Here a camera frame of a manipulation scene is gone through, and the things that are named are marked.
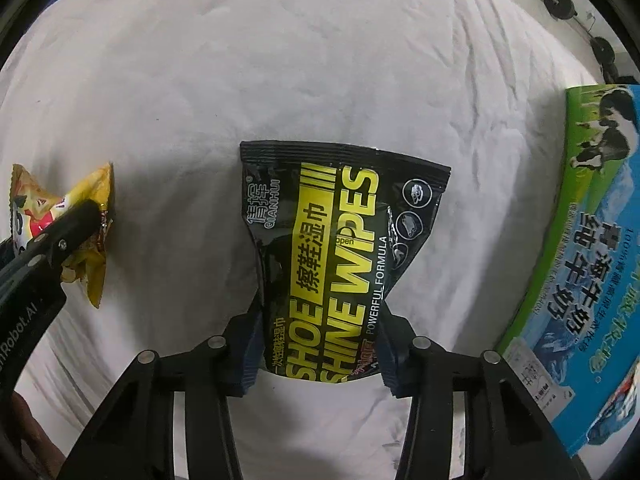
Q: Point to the black shoe wipes pack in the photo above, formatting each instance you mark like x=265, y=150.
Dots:
x=334, y=227

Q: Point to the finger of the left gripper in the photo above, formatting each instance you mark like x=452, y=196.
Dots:
x=64, y=235

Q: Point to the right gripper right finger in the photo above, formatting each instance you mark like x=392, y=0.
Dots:
x=506, y=435

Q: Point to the barbell on floor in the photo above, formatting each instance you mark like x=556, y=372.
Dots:
x=564, y=10

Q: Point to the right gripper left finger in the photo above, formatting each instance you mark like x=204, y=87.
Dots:
x=130, y=435

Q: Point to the grey table cloth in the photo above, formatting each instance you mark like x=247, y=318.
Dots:
x=166, y=90

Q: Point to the yellow snack packet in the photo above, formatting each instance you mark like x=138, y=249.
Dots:
x=32, y=209

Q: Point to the open cardboard box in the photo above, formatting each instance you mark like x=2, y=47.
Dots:
x=575, y=340

